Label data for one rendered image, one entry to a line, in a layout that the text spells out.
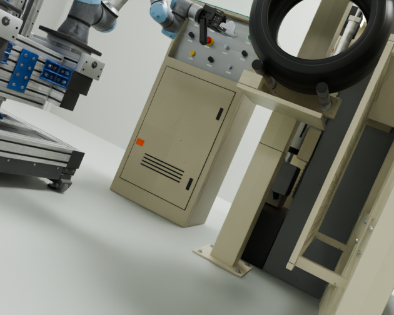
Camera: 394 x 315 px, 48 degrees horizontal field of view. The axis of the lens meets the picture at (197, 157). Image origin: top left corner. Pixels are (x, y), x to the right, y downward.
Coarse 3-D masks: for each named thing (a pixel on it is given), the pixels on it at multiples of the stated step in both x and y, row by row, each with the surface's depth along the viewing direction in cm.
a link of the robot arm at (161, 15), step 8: (152, 0) 195; (160, 0) 194; (152, 8) 192; (160, 8) 191; (168, 8) 196; (152, 16) 192; (160, 16) 191; (168, 16) 195; (160, 24) 199; (168, 24) 199
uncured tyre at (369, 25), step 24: (264, 0) 182; (288, 0) 207; (360, 0) 196; (384, 0) 168; (264, 24) 181; (384, 24) 168; (264, 48) 181; (360, 48) 169; (384, 48) 176; (288, 72) 179; (312, 72) 174; (336, 72) 172; (360, 72) 176
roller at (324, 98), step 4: (320, 84) 172; (324, 84) 172; (316, 88) 172; (320, 88) 172; (324, 88) 172; (320, 92) 172; (324, 92) 172; (328, 92) 180; (320, 96) 179; (324, 96) 178; (328, 96) 184; (320, 100) 187; (324, 100) 185; (328, 100) 189; (324, 104) 194; (328, 104) 197; (324, 108) 203
